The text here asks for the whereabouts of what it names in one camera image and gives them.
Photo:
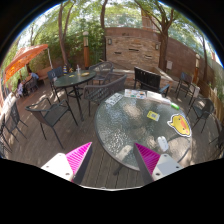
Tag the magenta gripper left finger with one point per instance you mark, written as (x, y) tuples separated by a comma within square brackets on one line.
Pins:
[(70, 166)]

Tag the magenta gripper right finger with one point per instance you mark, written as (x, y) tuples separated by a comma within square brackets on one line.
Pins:
[(154, 166)]

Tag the white computer mouse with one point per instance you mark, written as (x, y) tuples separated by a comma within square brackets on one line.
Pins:
[(163, 144)]

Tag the round glass patio table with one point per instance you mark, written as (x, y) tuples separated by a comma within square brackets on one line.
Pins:
[(120, 126)]

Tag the small yellow card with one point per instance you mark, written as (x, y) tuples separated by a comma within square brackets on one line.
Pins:
[(152, 115)]

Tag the dark metal chair near left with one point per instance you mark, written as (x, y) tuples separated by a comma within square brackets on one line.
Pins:
[(50, 116)]

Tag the green marker pen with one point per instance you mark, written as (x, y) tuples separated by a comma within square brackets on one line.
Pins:
[(175, 106)]

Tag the white paper sheet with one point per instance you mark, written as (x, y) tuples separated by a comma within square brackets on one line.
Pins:
[(157, 97)]

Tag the dark chair left edge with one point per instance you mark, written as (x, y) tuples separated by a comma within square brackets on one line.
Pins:
[(10, 123)]

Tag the dark wicker chair centre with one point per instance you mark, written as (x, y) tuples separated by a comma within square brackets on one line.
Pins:
[(112, 83)]

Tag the colourful printed booklet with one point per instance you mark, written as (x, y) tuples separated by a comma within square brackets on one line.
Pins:
[(135, 94)]

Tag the printed leaflet grey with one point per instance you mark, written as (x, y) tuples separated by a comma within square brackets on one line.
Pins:
[(112, 100)]

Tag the black slatted bench chair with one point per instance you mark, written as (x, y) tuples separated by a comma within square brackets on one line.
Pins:
[(150, 81)]

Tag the dark chair far right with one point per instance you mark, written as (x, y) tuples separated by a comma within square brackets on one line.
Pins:
[(184, 84)]

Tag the yellow plate on far table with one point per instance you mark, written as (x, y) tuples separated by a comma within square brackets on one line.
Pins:
[(85, 74)]

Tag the dark chair far left table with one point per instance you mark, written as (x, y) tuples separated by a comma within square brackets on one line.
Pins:
[(53, 75)]

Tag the seated person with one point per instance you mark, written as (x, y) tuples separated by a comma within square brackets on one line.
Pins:
[(30, 82)]

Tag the dark chair behind far table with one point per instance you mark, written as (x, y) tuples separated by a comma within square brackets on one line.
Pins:
[(101, 69)]

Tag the orange patio umbrella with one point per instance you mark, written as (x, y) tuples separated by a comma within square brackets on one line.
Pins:
[(23, 57)]

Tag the wooden lamp post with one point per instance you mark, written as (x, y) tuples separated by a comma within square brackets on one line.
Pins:
[(86, 49)]

